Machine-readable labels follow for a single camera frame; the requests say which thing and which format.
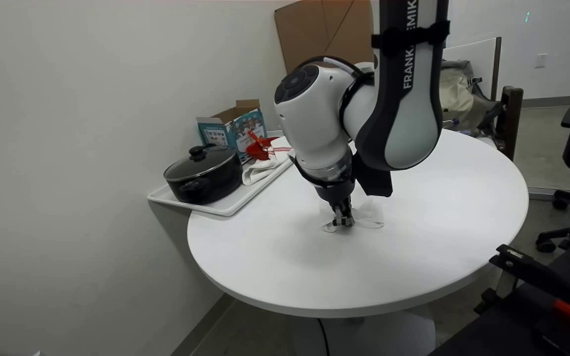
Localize black cooking pot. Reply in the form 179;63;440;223
163;145;243;206

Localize printed cardboard box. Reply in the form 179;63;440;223
196;99;268;164

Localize black cable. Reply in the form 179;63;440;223
317;318;331;356

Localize white towel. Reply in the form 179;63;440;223
320;197;385;232

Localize dark wooden chair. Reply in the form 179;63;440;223
492;86;524;162

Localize white cloth with red stripes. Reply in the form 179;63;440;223
241;136;294;186

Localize brown cardboard sheet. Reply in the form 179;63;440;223
274;0;375;74

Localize black and orange bar clamp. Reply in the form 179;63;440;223
489;244;570;333

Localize beige bag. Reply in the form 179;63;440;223
438;59;506;137

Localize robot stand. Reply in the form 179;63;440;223
427;218;570;356

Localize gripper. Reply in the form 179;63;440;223
319;179;356;229

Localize white tray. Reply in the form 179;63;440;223
147;131;294;218

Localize glass pot lid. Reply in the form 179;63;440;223
163;144;238;180

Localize red plastic scoop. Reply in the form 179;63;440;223
245;130;280;161

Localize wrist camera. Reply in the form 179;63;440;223
353;152;394;198

